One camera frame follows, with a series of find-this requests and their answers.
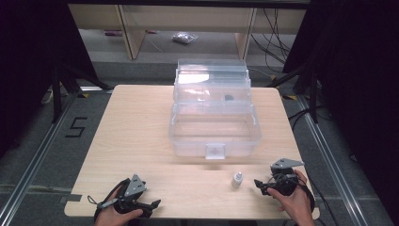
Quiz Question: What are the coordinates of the person's left hand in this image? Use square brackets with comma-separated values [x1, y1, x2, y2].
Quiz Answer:
[93, 185, 144, 226]

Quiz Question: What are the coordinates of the wooden shelf unit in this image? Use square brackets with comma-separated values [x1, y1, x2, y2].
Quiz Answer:
[67, 3, 307, 60]

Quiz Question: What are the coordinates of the aluminium floor rail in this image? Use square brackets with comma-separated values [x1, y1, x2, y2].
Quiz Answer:
[295, 95, 369, 226]
[0, 89, 83, 224]

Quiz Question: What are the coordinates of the person's right hand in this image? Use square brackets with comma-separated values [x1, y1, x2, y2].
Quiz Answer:
[266, 169, 316, 226]

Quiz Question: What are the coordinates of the small white dropper bottle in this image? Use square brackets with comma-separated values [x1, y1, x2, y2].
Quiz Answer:
[231, 171, 244, 189]

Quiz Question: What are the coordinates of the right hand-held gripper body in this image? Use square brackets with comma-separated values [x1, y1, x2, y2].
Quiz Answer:
[269, 157, 306, 197]

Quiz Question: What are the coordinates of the black metal stand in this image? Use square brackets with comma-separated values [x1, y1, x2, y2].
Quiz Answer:
[266, 62, 333, 124]
[50, 61, 111, 124]

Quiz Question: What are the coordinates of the clear plastic storage box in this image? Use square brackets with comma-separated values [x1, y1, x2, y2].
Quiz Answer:
[168, 57, 263, 161]

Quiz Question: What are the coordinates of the bundle of black floor cables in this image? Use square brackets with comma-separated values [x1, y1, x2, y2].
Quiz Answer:
[249, 8, 303, 68]

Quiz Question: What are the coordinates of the clear plastic bag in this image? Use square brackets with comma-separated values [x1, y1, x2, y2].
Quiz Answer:
[171, 31, 200, 45]

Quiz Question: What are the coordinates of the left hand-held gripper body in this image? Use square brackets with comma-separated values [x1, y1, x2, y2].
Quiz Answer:
[112, 173, 149, 216]

